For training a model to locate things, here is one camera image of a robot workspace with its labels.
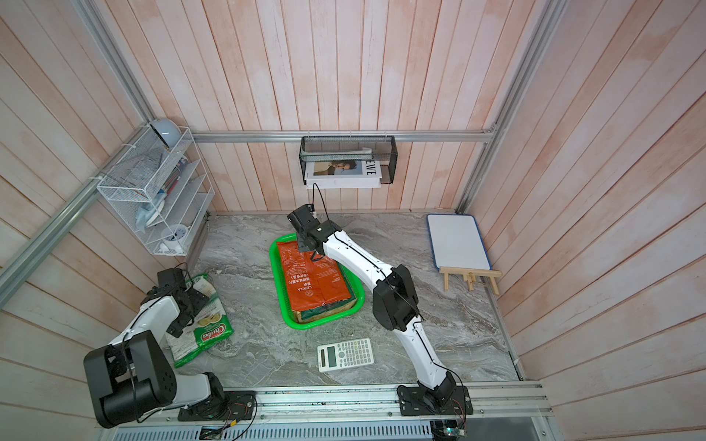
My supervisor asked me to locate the red chips bag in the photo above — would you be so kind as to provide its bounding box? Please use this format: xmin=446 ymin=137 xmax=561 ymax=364
xmin=277 ymin=243 xmax=356 ymax=322

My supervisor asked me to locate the light green white chips bag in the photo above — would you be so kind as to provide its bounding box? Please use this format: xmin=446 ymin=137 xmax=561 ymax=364
xmin=165 ymin=273 xmax=233 ymax=369

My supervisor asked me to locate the dark green Real chips bag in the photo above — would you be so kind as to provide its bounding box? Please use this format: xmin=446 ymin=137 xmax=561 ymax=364
xmin=300 ymin=300 xmax=357 ymax=323

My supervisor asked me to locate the tan kettle chips bag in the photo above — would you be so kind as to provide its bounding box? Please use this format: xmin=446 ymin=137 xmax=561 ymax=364
xmin=291 ymin=300 xmax=357 ymax=325

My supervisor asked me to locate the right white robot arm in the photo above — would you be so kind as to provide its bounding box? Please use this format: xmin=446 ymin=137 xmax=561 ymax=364
xmin=288 ymin=204 xmax=474 ymax=418

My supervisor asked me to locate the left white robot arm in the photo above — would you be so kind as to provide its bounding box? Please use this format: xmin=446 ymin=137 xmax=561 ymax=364
xmin=84 ymin=266 xmax=258 ymax=433

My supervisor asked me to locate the green plastic basket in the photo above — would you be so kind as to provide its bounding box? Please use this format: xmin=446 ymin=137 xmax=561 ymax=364
xmin=268 ymin=233 xmax=365 ymax=330

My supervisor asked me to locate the white cup in rack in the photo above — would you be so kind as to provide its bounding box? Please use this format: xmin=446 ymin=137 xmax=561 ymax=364
xmin=161 ymin=224 xmax=189 ymax=254

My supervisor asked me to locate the white book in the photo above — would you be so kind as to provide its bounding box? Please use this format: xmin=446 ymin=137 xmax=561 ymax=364
xmin=303 ymin=149 xmax=382 ymax=189

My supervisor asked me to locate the white calculator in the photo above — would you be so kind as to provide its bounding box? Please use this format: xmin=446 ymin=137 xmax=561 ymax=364
xmin=317 ymin=338 xmax=374 ymax=372

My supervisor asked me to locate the blue framed whiteboard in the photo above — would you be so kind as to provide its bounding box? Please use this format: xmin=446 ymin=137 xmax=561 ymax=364
xmin=427 ymin=214 xmax=493 ymax=270

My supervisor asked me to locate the small wooden easel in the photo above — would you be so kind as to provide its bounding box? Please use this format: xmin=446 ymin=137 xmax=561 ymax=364
xmin=439 ymin=266 xmax=503 ymax=296

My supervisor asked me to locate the black mesh wall basket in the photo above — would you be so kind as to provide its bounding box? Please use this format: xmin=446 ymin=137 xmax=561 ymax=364
xmin=299 ymin=135 xmax=398 ymax=189

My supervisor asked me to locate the white wire wall rack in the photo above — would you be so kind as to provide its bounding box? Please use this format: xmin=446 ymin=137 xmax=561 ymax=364
xmin=97 ymin=125 xmax=215 ymax=257

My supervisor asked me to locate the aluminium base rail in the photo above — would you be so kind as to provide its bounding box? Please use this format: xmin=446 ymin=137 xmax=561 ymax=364
xmin=97 ymin=381 xmax=563 ymax=440

